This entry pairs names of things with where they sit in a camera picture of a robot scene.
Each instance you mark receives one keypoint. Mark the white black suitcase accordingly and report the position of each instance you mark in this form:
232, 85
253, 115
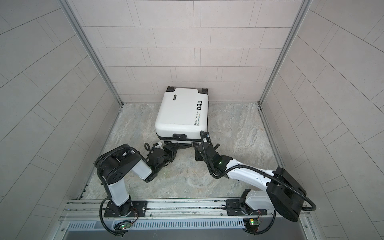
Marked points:
183, 114

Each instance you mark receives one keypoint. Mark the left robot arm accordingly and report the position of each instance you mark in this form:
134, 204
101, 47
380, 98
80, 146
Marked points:
114, 165

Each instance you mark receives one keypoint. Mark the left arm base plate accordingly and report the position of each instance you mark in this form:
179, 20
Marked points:
130, 209

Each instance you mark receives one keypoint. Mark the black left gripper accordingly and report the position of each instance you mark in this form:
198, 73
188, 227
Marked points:
171, 151

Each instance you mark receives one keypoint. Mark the circuit board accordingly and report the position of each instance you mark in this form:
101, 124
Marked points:
251, 225
122, 226

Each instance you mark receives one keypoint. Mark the metal corner post right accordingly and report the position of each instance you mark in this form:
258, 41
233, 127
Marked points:
290, 38

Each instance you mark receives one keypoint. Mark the left circuit board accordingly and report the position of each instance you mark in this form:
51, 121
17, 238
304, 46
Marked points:
122, 226

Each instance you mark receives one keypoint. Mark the metal corner post left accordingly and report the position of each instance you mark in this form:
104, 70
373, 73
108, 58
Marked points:
88, 47

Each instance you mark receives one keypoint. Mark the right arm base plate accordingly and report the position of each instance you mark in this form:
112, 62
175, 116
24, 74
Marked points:
235, 207

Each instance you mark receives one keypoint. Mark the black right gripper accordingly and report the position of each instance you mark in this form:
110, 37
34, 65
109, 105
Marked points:
197, 153

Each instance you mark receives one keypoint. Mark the metal corner post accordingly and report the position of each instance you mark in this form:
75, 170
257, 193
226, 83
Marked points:
88, 47
290, 38

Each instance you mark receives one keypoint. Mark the aluminium mounting rail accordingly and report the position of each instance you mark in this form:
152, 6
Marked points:
204, 208

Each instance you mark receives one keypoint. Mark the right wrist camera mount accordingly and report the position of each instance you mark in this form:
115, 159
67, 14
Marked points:
208, 147

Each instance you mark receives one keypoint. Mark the right circuit board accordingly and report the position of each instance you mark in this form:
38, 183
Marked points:
251, 225

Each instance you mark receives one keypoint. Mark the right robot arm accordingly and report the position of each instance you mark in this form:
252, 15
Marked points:
285, 194

